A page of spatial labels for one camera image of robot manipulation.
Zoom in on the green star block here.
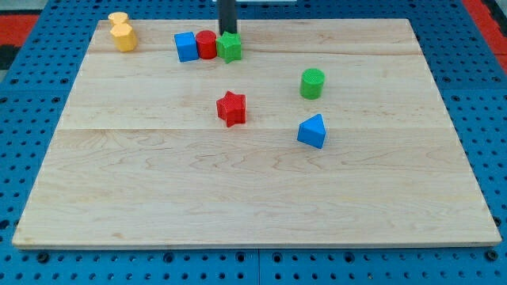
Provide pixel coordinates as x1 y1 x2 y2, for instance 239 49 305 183
216 32 242 63

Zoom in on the red star block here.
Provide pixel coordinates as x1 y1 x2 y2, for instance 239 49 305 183
216 90 246 127

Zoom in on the light wooden board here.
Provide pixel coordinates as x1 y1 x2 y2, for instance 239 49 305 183
12 19 501 249

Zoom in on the blue triangle block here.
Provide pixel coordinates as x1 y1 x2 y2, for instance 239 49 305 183
296 114 326 149

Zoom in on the green cylinder block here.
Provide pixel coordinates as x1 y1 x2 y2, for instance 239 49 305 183
299 68 326 100

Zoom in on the red cylinder block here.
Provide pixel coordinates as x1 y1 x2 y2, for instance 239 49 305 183
196 30 217 59

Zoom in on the blue cube block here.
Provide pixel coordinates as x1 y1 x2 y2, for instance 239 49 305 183
173 32 199 63

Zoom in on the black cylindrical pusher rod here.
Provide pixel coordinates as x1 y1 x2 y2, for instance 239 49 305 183
217 0 238 35

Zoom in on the yellow hexagon block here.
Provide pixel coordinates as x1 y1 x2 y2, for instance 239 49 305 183
110 23 138 52

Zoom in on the yellow heart block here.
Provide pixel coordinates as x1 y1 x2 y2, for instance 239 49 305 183
108 11 129 26

